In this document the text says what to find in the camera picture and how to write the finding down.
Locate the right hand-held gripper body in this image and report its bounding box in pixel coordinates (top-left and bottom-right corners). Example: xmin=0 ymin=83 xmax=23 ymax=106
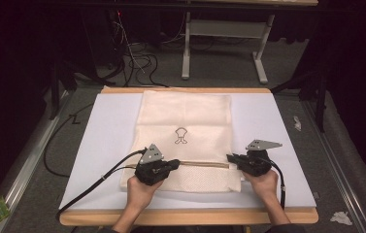
xmin=240 ymin=139 xmax=283 ymax=178

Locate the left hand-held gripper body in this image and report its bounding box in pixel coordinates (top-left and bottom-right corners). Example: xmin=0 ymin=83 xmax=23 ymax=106
xmin=134 ymin=143 xmax=171 ymax=186

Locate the cream mesh laundry bag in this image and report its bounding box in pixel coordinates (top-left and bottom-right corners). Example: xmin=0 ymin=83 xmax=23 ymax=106
xmin=119 ymin=90 xmax=245 ymax=193

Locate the person's left hand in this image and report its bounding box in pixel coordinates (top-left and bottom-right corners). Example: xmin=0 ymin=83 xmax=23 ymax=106
xmin=126 ymin=176 xmax=165 ymax=210

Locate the person's right hand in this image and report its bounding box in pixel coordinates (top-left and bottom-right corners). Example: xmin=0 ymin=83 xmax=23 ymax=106
xmin=242 ymin=170 xmax=280 ymax=203

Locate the white foam board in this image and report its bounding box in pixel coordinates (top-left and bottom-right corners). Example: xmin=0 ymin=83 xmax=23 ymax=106
xmin=58 ymin=92 xmax=317 ymax=212

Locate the black stand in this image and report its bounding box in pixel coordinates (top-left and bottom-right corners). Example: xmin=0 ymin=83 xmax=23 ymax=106
xmin=49 ymin=61 xmax=78 ymax=120
xmin=271 ymin=64 xmax=330 ymax=134

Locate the large crumpled white tissue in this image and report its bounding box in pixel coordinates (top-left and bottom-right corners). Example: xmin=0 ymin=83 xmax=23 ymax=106
xmin=330 ymin=211 xmax=353 ymax=226

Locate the right hand-held gripper black cable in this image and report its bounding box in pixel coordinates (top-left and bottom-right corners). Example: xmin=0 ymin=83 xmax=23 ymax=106
xmin=261 ymin=157 xmax=287 ymax=210

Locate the hand-held gripper black cable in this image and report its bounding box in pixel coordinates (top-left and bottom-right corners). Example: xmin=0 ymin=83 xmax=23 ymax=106
xmin=55 ymin=148 xmax=149 ymax=222
xmin=261 ymin=157 xmax=287 ymax=210

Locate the left hand-held gripper black cable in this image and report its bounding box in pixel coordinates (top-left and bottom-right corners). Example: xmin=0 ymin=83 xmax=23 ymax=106
xmin=55 ymin=148 xmax=149 ymax=222

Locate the metal floor rail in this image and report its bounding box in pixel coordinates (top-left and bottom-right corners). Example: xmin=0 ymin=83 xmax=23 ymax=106
xmin=0 ymin=90 xmax=75 ymax=233
xmin=300 ymin=100 xmax=366 ymax=233

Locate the black floor cable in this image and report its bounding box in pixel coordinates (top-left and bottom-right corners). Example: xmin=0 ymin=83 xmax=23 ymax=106
xmin=43 ymin=102 xmax=95 ymax=179

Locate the tangle of floor cables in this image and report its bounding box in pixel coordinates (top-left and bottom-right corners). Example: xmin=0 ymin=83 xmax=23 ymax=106
xmin=107 ymin=11 xmax=169 ymax=88

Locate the white metal desk frame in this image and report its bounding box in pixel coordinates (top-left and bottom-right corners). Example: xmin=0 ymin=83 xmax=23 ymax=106
xmin=181 ymin=0 xmax=319 ymax=85

